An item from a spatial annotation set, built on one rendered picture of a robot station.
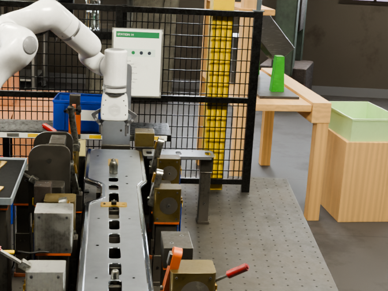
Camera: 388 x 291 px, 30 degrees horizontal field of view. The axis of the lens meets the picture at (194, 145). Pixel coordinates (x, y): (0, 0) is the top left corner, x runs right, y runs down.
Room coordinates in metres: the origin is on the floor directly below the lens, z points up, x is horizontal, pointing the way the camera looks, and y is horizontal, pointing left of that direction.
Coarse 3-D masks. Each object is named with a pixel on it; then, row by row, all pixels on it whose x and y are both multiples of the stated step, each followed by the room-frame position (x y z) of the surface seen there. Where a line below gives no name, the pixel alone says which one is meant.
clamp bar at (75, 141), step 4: (68, 108) 2.61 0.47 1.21; (72, 108) 2.61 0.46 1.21; (80, 108) 2.62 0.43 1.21; (64, 112) 2.62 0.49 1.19; (68, 112) 2.61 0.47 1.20; (72, 112) 2.61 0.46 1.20; (80, 112) 2.62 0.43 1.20; (72, 116) 2.61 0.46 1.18; (72, 120) 2.61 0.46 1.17; (72, 124) 2.61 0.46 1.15; (72, 128) 2.61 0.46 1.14; (76, 128) 2.64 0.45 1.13; (72, 132) 2.61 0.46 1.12; (76, 132) 2.61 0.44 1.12; (72, 136) 2.61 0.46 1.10; (76, 136) 2.61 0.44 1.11; (76, 140) 2.61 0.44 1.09
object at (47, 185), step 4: (36, 184) 2.06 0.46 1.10; (40, 184) 2.06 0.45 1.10; (44, 184) 2.06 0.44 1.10; (48, 184) 2.06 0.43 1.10; (36, 188) 2.04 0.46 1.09; (40, 188) 2.04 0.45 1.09; (44, 188) 2.04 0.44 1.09; (48, 188) 2.04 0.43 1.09; (36, 192) 2.04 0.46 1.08; (40, 192) 2.04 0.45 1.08; (44, 192) 2.04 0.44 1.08; (48, 192) 2.04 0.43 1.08; (36, 196) 2.04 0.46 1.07; (40, 196) 2.04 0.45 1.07; (44, 196) 2.04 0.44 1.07; (36, 200) 2.04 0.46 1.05; (40, 200) 2.04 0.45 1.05; (36, 256) 2.04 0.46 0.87
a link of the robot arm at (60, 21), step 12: (48, 0) 2.41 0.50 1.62; (12, 12) 2.39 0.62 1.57; (24, 12) 2.37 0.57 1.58; (36, 12) 2.37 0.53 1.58; (48, 12) 2.38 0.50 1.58; (60, 12) 2.41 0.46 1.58; (0, 24) 2.34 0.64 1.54; (24, 24) 2.39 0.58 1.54; (36, 24) 2.38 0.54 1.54; (48, 24) 2.39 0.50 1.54; (60, 24) 2.42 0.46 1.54; (72, 24) 2.45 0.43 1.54; (60, 36) 2.46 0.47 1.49
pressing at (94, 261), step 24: (96, 168) 2.57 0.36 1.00; (120, 168) 2.58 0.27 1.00; (144, 168) 2.62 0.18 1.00; (120, 192) 2.31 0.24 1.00; (96, 216) 2.08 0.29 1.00; (120, 216) 2.09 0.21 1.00; (96, 240) 1.89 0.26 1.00; (120, 240) 1.90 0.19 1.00; (144, 240) 1.92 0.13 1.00; (96, 264) 1.73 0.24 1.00; (120, 264) 1.75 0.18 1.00; (144, 264) 1.75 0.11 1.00; (96, 288) 1.60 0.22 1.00; (144, 288) 1.61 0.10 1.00
